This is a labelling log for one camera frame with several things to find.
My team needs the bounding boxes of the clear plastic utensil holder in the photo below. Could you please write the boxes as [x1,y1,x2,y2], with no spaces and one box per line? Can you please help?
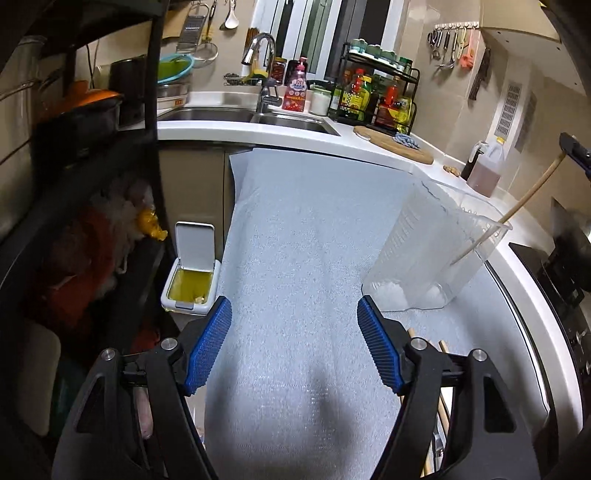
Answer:
[362,180,512,312]

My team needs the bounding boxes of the chrome kitchen faucet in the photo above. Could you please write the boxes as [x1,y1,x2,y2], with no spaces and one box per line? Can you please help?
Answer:
[242,32,283,114]

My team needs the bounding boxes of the plastic oil jug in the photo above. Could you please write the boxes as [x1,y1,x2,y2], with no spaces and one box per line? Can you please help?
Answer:
[467,141,505,197]

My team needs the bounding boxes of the black gas stove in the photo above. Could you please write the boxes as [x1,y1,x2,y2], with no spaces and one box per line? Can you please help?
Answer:
[507,197,591,402]

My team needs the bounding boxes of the black cleaver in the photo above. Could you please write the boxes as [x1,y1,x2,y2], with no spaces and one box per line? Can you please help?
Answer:
[468,47,492,101]

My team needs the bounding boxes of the ginger root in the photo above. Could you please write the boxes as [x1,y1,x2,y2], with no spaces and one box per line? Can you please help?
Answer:
[443,165,461,177]

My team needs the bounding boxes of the hanging orange peeler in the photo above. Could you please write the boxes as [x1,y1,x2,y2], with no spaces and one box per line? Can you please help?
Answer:
[460,29,478,70]

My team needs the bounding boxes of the white trash bin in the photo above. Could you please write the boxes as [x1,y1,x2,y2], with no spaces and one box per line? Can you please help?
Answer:
[160,221,221,317]

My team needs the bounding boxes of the hanging scissors and tools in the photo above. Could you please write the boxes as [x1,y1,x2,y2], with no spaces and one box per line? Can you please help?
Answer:
[428,24,463,71]

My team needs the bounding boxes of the blue dish cloth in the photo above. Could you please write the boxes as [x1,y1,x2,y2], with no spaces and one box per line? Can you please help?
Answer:
[393,132,420,150]

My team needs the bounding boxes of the black metal shelf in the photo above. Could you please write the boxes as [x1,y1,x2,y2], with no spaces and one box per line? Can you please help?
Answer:
[1,1,171,479]

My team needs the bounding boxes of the round wooden cutting board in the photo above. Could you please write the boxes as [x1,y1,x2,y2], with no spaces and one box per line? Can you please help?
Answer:
[353,126,434,165]

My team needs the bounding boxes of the black condiment rack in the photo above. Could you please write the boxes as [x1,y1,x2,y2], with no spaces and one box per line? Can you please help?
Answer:
[328,41,421,134]

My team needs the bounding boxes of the white jar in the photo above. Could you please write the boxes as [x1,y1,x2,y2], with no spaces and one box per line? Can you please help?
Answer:
[310,85,332,117]

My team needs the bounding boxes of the pink dish soap bottle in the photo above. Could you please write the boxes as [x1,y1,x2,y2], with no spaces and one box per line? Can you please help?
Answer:
[281,57,308,113]

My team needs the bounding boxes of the red jar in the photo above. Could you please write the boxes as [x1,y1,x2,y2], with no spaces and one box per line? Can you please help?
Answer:
[270,56,287,85]

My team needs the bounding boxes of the stainless steel sink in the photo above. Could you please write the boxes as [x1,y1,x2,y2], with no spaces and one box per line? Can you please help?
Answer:
[158,107,339,136]

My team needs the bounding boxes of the orange pot lid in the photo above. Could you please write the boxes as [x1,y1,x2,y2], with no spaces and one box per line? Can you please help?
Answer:
[57,80,122,113]

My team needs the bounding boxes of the green and blue basins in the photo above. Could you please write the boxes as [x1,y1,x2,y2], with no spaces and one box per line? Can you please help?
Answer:
[157,53,194,85]

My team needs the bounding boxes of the hanging white ladle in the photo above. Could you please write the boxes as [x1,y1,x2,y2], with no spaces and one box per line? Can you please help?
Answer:
[221,0,239,31]

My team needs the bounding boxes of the hanging metal grater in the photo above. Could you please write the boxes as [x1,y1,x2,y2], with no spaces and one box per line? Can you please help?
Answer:
[176,1,209,54]

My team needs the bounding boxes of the window frame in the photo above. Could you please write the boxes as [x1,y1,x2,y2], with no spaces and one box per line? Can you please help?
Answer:
[249,0,409,80]

